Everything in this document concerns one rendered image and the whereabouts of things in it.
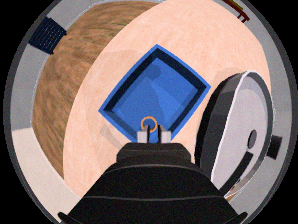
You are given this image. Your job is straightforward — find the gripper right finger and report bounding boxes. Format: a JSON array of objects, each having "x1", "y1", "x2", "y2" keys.
[{"x1": 158, "y1": 125, "x2": 171, "y2": 143}]

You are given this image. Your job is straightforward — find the blue plastic crate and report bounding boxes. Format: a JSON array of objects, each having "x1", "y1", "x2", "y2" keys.
[{"x1": 98, "y1": 44, "x2": 211, "y2": 143}]

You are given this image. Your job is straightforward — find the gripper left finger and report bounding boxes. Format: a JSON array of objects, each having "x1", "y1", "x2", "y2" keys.
[{"x1": 137, "y1": 125, "x2": 150, "y2": 143}]

